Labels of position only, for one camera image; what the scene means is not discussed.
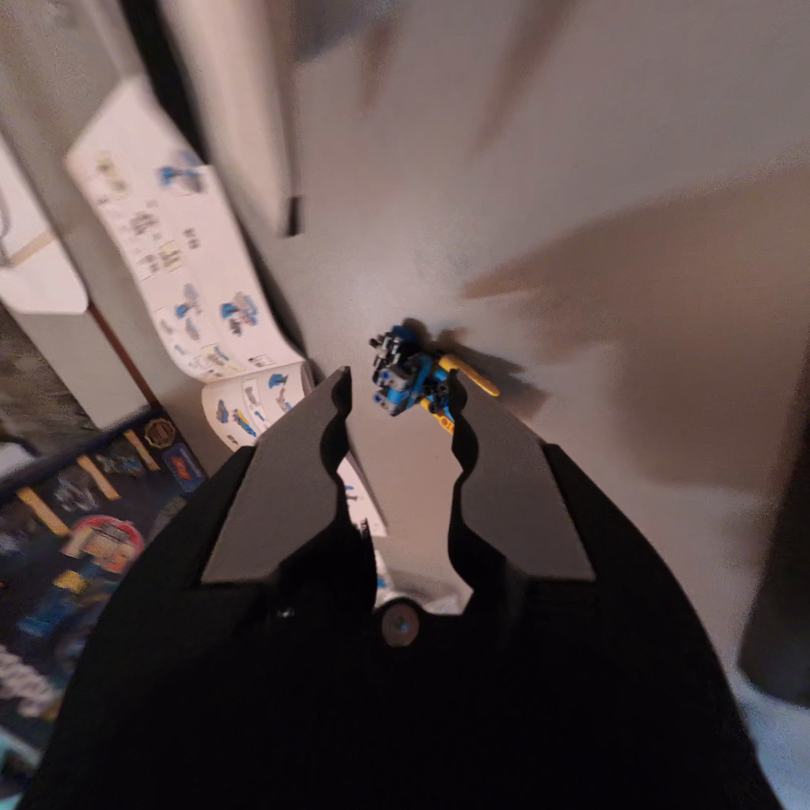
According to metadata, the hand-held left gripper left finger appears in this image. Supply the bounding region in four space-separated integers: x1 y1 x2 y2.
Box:
200 365 353 584

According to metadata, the blue yellow brick assembly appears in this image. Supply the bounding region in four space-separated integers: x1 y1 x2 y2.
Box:
370 322 501 438

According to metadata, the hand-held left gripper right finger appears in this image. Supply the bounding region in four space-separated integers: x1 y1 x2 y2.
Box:
448 373 597 581

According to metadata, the blue robot kit box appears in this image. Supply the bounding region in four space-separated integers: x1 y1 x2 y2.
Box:
0 408 210 774

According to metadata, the grey desk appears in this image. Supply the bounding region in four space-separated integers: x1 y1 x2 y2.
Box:
0 0 810 810

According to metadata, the open instruction booklet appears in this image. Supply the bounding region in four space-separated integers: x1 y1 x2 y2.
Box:
65 78 391 540

